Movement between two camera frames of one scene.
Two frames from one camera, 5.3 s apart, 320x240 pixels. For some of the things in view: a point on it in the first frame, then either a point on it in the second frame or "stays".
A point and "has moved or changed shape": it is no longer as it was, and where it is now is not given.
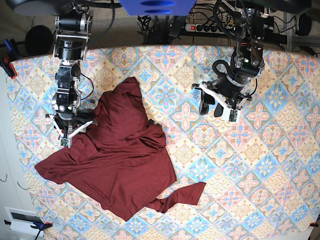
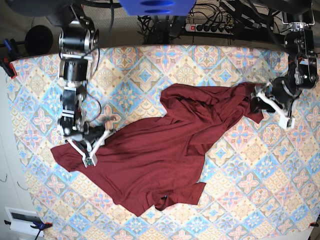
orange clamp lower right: x=313 y=224 stays
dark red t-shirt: x=121 y=159 has moved or changed shape
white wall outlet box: x=21 y=220 stays
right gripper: x=228 y=91 to x=280 y=92
